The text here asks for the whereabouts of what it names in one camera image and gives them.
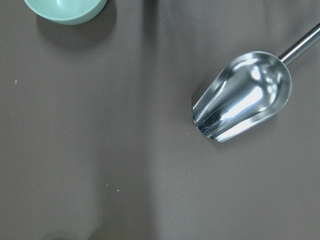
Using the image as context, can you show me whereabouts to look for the green ceramic bowl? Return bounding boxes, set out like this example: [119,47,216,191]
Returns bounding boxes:
[25,0,108,25]

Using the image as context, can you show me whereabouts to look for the metal ice scoop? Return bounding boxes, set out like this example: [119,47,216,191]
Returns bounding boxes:
[192,25,320,143]

